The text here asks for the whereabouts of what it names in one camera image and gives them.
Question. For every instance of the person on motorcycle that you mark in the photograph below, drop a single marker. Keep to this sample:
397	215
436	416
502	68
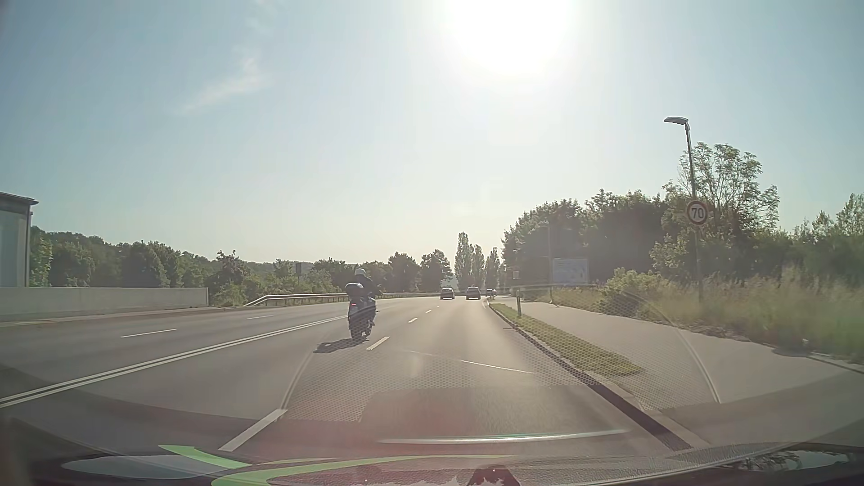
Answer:
361	305

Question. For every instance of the silver car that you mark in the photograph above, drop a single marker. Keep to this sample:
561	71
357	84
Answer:
473	292

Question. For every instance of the metal guard rail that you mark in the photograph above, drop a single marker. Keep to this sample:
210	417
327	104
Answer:
317	298

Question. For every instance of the white billboard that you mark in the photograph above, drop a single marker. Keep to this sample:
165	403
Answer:
570	271

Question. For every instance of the narrow grass strip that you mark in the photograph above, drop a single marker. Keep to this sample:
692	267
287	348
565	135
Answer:
567	345

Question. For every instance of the tall poplar trees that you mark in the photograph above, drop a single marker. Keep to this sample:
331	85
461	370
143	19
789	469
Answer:
476	264

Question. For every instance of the wood of green trees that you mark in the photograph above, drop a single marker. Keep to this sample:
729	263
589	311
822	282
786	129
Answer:
202	270

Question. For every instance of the road markings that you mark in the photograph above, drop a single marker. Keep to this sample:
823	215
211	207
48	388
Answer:
251	430

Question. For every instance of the grey asphalt road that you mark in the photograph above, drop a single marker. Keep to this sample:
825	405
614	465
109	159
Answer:
439	351

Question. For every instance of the grey building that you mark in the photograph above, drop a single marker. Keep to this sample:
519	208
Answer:
13	243

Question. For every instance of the row of trees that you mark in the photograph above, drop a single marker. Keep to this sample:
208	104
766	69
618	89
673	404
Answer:
607	236

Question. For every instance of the lamp post with round sign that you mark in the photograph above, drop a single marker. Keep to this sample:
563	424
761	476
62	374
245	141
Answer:
695	216

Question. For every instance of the grey paved cycle path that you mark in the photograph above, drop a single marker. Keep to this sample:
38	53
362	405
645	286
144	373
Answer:
675	364

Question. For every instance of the car's own bonnet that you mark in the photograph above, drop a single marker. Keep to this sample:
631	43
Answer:
378	472

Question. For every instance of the low concrete wall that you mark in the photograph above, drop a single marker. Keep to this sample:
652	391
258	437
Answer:
101	300

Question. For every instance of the tall grass verge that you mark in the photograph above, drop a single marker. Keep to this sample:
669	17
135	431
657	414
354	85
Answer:
776	310

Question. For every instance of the grey car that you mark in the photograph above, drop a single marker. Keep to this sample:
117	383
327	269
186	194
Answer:
447	293

